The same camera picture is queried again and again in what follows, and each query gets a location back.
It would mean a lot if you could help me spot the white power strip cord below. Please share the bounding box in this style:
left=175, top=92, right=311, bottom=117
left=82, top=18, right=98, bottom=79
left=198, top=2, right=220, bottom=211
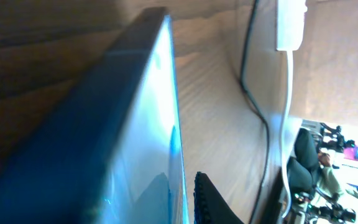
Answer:
left=278, top=49, right=294, bottom=218

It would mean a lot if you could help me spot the black office chair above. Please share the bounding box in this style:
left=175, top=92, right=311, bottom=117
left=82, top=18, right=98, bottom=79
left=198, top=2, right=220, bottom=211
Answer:
left=287, top=128, right=319, bottom=193

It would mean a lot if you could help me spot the white power strip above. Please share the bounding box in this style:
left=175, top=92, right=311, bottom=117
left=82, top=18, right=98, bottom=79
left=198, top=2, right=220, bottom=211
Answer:
left=276, top=0, right=308, bottom=51

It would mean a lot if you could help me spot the black USB charging cable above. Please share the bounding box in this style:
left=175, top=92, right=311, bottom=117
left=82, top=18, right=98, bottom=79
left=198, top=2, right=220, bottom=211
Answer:
left=239, top=0, right=271, bottom=224

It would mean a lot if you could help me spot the blue Samsung Galaxy smartphone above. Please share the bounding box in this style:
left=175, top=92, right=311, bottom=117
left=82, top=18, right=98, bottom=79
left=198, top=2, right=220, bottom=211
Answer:
left=0, top=7, right=189, bottom=223

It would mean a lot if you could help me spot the person in green shirt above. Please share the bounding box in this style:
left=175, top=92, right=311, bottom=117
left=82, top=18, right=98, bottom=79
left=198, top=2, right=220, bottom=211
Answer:
left=318, top=152, right=358, bottom=212

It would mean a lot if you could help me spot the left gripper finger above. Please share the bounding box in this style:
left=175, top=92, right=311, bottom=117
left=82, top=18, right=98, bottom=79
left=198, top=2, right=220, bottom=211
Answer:
left=193, top=172, right=243, bottom=224

